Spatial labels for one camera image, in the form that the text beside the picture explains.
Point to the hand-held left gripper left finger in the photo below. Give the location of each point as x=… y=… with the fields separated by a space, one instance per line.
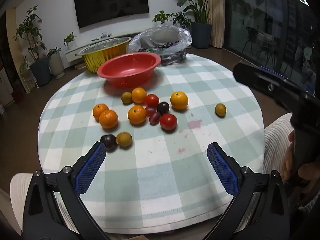
x=91 y=167

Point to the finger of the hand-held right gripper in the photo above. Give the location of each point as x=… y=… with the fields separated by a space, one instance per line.
x=260 y=80

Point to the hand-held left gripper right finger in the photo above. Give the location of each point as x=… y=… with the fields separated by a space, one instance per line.
x=222 y=170

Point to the yellow-brown longan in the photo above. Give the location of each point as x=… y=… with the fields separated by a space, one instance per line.
x=126 y=97
x=220 y=109
x=124 y=139

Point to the orange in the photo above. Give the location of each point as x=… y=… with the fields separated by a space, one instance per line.
x=108 y=119
x=179 y=100
x=98 y=110
x=139 y=95
x=136 y=114

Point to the red tomato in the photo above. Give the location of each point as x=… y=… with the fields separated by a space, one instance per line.
x=152 y=100
x=168 y=121

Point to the red plastic colander bowl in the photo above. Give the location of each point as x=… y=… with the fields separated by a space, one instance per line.
x=127 y=67

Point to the person's right hand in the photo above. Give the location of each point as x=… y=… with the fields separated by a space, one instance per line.
x=311 y=172

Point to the person's right leg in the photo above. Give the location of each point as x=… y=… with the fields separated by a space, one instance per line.
x=277 y=135

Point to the person's leg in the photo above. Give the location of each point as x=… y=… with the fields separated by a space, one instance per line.
x=20 y=192
x=277 y=135

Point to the dark purple plum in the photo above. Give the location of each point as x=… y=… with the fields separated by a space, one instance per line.
x=108 y=142
x=163 y=107

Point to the glass sliding door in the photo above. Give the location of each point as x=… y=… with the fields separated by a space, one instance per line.
x=262 y=17

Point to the broad-leaf plant dark pot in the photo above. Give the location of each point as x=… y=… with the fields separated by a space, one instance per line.
x=201 y=33

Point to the person's left leg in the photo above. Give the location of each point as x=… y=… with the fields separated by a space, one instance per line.
x=20 y=192

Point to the beige curtain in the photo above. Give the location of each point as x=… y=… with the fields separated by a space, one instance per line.
x=216 y=17

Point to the clear plastic bag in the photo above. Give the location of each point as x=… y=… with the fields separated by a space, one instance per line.
x=183 y=37

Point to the pile of dark cherries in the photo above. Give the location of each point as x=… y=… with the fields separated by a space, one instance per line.
x=168 y=45

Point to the dark-leaf plant white pot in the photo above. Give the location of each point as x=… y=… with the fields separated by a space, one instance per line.
x=180 y=20

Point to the small plant ribbed white pot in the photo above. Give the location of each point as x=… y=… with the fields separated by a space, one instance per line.
x=57 y=65

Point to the tall leafy plant grey pot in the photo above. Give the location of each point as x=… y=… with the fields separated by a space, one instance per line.
x=41 y=71

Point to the gold foil bowl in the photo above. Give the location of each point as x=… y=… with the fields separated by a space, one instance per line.
x=100 y=57

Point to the small bushy plant white pot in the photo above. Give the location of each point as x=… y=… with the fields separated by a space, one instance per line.
x=161 y=17

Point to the wall-mounted black television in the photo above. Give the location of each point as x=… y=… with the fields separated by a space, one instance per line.
x=111 y=2

